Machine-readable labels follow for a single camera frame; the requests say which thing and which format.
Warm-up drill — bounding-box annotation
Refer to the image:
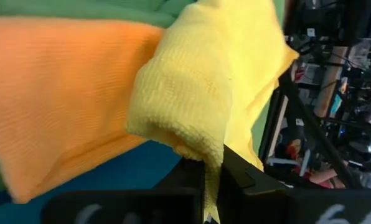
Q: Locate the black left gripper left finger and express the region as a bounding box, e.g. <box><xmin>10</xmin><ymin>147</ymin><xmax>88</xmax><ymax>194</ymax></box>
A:
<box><xmin>154</xmin><ymin>157</ymin><xmax>205</xmax><ymax>224</ymax></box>

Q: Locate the black aluminium table frame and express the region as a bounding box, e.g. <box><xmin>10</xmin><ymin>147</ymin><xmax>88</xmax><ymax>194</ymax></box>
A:
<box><xmin>258</xmin><ymin>62</ymin><xmax>356</xmax><ymax>190</ymax></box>

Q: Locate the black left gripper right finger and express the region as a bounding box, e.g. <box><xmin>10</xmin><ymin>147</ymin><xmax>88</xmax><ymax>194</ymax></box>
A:
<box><xmin>218</xmin><ymin>144</ymin><xmax>288</xmax><ymax>224</ymax></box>

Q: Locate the orange microfiber towel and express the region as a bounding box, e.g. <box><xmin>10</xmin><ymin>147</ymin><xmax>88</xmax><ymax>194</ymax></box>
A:
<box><xmin>0</xmin><ymin>17</ymin><xmax>165</xmax><ymax>205</ymax></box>

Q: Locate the yellow microfiber towel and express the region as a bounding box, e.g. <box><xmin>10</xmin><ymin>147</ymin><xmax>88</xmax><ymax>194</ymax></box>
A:
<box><xmin>125</xmin><ymin>0</ymin><xmax>300</xmax><ymax>224</ymax></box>

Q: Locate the teal plastic bin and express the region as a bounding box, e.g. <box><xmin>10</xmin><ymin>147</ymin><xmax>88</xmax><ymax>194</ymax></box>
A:
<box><xmin>0</xmin><ymin>139</ymin><xmax>184</xmax><ymax>224</ymax></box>

